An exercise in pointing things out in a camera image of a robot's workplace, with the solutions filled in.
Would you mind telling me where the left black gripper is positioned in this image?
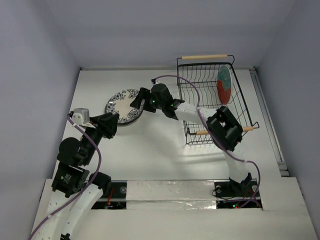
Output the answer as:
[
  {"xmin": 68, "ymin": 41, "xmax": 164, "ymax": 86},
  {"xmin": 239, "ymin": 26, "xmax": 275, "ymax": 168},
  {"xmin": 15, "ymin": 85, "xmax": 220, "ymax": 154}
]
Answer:
[{"xmin": 82, "ymin": 111, "xmax": 120, "ymax": 164}]

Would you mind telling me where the white bowl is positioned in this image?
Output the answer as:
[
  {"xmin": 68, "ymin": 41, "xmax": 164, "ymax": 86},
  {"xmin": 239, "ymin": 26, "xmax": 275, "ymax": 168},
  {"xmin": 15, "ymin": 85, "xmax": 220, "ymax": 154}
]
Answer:
[{"xmin": 117, "ymin": 119, "xmax": 138, "ymax": 127}]

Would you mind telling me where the blue floral white plate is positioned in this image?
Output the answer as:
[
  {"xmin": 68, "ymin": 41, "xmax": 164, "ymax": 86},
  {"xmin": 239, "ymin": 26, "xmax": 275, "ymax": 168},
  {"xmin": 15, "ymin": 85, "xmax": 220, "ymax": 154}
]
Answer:
[{"xmin": 105, "ymin": 89, "xmax": 143, "ymax": 122}]

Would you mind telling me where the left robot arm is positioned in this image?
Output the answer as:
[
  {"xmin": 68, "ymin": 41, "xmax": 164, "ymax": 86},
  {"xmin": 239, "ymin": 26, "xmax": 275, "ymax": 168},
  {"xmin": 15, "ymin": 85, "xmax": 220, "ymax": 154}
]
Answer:
[{"xmin": 29, "ymin": 108, "xmax": 119, "ymax": 240}]

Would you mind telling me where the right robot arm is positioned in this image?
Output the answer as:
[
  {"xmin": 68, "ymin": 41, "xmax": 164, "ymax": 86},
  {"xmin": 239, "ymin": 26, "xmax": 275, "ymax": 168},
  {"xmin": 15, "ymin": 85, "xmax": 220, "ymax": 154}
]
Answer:
[{"xmin": 130, "ymin": 83, "xmax": 252, "ymax": 196}]

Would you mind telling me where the teal red plate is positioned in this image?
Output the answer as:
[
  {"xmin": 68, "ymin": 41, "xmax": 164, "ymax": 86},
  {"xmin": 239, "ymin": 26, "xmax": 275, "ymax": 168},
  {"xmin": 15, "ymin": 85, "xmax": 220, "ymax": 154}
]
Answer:
[{"xmin": 217, "ymin": 65, "xmax": 233, "ymax": 106}]

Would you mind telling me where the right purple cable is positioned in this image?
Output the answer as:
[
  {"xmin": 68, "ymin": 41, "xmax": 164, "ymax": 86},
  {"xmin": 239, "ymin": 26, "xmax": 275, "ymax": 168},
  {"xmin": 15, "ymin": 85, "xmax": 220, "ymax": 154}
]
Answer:
[{"xmin": 150, "ymin": 74, "xmax": 261, "ymax": 209}]

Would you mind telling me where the purple cable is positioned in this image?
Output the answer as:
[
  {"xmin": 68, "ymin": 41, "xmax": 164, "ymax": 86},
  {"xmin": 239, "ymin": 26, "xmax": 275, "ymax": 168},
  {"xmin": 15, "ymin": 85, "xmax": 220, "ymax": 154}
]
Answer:
[
  {"xmin": 150, "ymin": 74, "xmax": 261, "ymax": 209},
  {"xmin": 28, "ymin": 113, "xmax": 103, "ymax": 240}
]

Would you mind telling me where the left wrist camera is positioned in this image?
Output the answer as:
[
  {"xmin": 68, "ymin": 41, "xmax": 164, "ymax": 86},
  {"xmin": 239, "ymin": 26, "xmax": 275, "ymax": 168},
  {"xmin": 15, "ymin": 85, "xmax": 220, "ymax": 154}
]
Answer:
[{"xmin": 71, "ymin": 108, "xmax": 90, "ymax": 126}]

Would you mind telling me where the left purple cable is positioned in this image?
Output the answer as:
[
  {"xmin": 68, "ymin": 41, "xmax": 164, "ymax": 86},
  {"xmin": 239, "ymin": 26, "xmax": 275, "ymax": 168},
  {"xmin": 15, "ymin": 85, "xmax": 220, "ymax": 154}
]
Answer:
[{"xmin": 28, "ymin": 113, "xmax": 103, "ymax": 240}]

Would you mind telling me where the black wire dish rack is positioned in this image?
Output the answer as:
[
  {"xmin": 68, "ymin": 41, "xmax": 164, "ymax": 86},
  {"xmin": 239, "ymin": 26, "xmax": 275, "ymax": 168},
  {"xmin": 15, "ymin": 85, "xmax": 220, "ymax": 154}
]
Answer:
[{"xmin": 176, "ymin": 54, "xmax": 260, "ymax": 135}]

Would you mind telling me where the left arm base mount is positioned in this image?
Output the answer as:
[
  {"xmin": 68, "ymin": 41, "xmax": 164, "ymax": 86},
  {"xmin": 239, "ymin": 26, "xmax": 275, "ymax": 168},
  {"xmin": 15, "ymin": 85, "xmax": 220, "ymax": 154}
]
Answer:
[{"xmin": 91, "ymin": 181, "xmax": 127, "ymax": 210}]

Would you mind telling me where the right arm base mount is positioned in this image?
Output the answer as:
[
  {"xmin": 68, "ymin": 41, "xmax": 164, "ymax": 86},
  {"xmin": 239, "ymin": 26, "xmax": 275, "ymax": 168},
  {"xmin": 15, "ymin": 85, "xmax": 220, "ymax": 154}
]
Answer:
[{"xmin": 211, "ymin": 180, "xmax": 263, "ymax": 209}]

